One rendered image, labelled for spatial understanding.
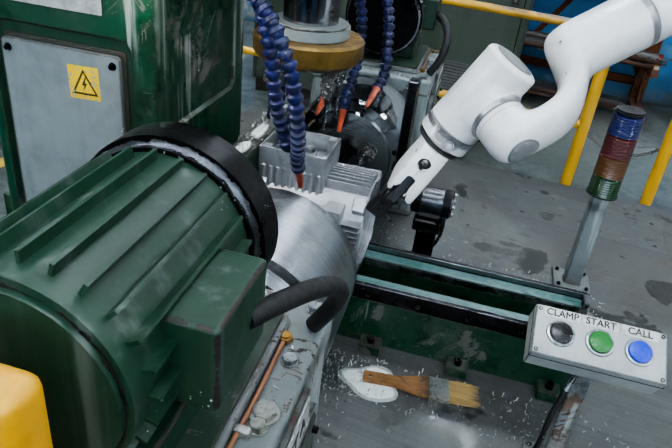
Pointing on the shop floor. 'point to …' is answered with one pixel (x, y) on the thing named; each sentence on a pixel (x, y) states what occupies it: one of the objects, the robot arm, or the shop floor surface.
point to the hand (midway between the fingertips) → (380, 204)
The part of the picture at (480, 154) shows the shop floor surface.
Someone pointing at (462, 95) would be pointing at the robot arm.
